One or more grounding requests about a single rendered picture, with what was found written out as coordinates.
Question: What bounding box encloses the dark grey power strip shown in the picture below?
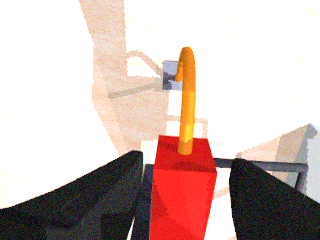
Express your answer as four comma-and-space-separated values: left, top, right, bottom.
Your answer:
131, 164, 155, 240

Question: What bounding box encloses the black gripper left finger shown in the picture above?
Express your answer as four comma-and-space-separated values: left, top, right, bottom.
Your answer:
0, 151, 144, 240

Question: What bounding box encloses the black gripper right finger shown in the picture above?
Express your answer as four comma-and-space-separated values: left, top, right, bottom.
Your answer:
228, 159, 320, 240

